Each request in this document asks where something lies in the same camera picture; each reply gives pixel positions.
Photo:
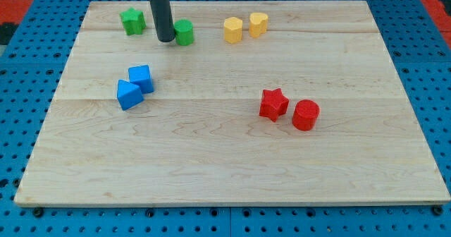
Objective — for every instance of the green cylinder block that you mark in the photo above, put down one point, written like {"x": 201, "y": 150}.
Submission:
{"x": 184, "y": 33}

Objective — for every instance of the yellow hexagon block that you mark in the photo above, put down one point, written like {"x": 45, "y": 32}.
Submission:
{"x": 232, "y": 30}

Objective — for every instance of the blue cube block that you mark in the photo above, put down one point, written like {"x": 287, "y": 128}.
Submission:
{"x": 141, "y": 76}

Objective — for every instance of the light wooden board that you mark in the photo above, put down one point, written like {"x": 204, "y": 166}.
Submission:
{"x": 198, "y": 139}

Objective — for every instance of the red star block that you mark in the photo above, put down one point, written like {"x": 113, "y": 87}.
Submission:
{"x": 273, "y": 104}

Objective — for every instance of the green star block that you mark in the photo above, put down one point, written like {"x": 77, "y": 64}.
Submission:
{"x": 133, "y": 21}

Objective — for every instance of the yellow heart block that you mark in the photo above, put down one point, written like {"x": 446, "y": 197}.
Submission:
{"x": 258, "y": 23}

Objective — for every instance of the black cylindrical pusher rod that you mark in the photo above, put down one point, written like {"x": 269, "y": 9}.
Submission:
{"x": 163, "y": 20}

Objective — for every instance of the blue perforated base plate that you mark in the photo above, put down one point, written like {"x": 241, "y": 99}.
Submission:
{"x": 31, "y": 67}

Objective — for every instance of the red cylinder block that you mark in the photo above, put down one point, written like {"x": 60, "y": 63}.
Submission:
{"x": 305, "y": 114}

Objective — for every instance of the blue triangle block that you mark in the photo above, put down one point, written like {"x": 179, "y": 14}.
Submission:
{"x": 128, "y": 94}

